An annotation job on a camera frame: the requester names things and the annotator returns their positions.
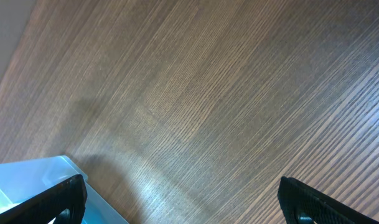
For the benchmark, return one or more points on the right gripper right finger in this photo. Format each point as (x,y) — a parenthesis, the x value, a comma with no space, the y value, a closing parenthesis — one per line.
(301,203)

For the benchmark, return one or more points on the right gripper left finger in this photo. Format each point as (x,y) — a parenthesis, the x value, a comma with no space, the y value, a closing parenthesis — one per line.
(62,203)

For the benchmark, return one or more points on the clear plastic storage container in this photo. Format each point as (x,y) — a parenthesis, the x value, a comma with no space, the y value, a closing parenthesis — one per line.
(22,180)

